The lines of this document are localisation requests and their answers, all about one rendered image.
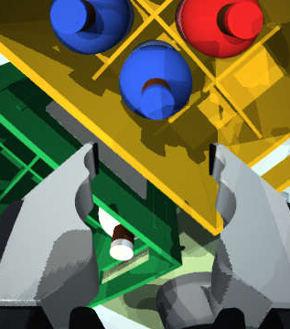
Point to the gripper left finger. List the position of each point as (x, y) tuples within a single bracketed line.
[(48, 263)]

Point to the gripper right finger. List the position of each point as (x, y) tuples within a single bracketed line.
[(251, 268)]

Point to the yellow crate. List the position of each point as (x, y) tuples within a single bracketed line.
[(172, 153)]

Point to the white bottle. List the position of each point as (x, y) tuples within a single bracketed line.
[(122, 246)]

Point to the dark green crate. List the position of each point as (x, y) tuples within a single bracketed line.
[(54, 135)]

